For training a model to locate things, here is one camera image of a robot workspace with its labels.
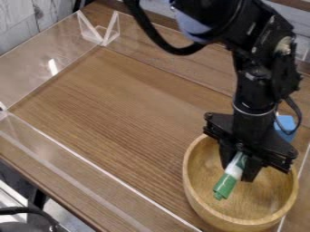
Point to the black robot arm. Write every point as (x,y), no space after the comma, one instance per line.
(260,39)

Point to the clear acrylic barrier wall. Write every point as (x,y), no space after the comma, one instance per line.
(99,120)

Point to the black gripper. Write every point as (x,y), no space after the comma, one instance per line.
(250,134)

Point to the green white Expo marker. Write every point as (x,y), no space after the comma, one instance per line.
(224,185)

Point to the blue sponge block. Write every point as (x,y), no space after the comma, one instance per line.
(284,123)

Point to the brown wooden bowl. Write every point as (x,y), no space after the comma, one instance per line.
(256,204)

